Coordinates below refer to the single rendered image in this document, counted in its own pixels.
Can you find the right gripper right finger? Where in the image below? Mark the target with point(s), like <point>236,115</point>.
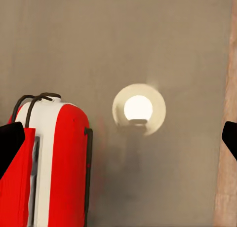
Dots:
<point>229,136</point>

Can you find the coffee table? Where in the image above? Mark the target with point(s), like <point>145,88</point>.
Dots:
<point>150,75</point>

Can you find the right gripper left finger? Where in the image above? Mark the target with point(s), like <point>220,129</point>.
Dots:
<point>12,137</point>

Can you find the radio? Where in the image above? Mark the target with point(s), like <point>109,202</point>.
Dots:
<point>47,182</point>

